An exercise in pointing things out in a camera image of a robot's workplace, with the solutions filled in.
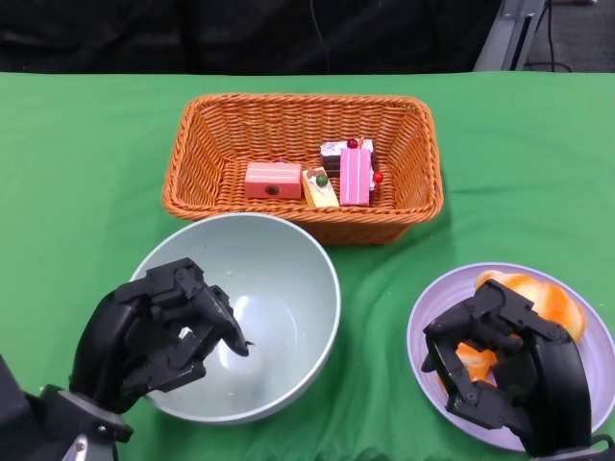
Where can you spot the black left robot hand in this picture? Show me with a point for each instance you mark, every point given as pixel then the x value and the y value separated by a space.
pixel 125 346

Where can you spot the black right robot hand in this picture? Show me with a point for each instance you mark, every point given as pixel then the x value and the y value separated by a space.
pixel 557 384

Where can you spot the grey-green bowl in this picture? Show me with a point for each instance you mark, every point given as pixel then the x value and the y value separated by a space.
pixel 278 288

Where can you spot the salmon pink cake slice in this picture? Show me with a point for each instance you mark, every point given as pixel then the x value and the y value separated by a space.
pixel 271 180

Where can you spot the fruit-topped cream cake slice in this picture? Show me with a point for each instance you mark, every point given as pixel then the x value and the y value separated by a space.
pixel 322 192

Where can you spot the chocolate layered cake slice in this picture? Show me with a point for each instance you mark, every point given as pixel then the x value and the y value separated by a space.
pixel 331 151

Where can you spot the magenta striped cake slice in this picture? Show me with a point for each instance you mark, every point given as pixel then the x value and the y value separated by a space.
pixel 355 177

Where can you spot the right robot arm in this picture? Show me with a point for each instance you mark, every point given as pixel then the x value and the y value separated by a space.
pixel 576 453

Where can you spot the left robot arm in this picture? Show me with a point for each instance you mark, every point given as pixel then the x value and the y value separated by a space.
pixel 43 422

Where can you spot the lavender plate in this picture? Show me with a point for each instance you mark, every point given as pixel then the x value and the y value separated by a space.
pixel 423 307

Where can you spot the orange wicker basket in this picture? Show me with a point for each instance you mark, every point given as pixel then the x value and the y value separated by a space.
pixel 216 144

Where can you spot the green tablecloth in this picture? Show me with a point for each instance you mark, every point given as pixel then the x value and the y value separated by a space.
pixel 72 168

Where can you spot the black backdrop curtain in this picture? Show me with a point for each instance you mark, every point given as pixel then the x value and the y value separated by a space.
pixel 144 38

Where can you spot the white metal frame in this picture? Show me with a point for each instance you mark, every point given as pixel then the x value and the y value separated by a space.
pixel 499 43

